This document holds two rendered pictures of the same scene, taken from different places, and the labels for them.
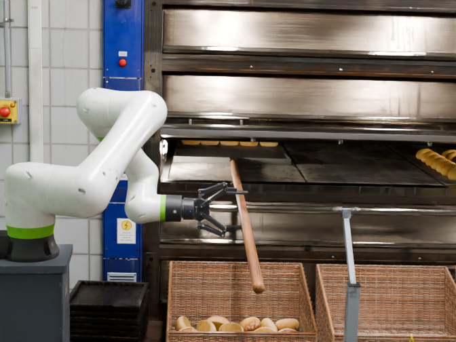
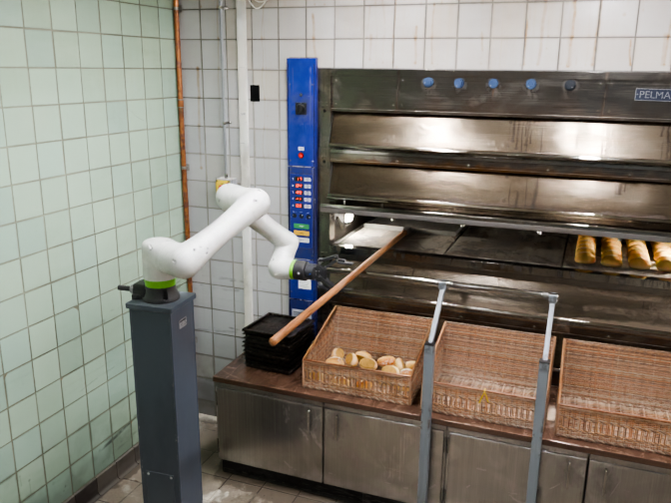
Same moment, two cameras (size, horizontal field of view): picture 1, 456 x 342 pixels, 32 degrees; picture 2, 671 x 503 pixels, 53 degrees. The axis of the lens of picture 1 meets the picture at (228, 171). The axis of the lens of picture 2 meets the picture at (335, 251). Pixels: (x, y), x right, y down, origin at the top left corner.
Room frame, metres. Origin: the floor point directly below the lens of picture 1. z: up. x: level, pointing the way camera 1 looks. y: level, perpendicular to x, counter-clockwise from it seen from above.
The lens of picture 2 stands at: (-0.04, -1.13, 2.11)
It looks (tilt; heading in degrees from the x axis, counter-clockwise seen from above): 15 degrees down; 23
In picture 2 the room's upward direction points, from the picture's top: 1 degrees clockwise
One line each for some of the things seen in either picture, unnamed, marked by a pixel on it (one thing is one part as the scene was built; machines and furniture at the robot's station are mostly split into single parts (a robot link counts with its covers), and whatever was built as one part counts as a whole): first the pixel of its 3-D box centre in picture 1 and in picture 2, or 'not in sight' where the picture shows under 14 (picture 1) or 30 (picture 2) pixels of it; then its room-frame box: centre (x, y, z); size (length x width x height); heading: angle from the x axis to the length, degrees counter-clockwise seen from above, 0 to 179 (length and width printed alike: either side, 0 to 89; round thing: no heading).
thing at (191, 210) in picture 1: (196, 209); (317, 272); (2.67, 0.10, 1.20); 0.09 x 0.07 x 0.08; 92
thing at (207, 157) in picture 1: (231, 153); (415, 223); (3.86, -0.01, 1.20); 0.55 x 0.36 x 0.03; 92
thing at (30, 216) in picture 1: (34, 198); (161, 261); (2.07, 0.51, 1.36); 0.16 x 0.13 x 0.19; 71
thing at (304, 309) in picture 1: (238, 313); (369, 351); (2.96, -0.06, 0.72); 0.56 x 0.49 x 0.28; 93
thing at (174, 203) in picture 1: (174, 207); (303, 269); (2.67, 0.18, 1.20); 0.12 x 0.06 x 0.09; 2
